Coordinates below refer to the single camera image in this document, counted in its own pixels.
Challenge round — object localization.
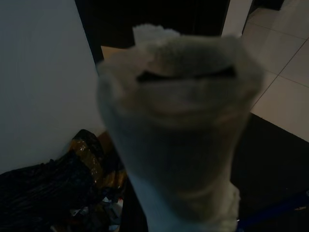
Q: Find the black floor mat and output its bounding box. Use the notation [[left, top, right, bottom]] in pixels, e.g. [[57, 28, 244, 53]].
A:
[[229, 113, 309, 232]]

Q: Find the black garbage bag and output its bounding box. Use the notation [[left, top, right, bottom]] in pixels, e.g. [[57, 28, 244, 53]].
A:
[[0, 129, 127, 232]]

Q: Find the blue plastic dustpan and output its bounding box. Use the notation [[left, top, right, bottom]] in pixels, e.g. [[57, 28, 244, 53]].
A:
[[251, 192, 309, 219]]

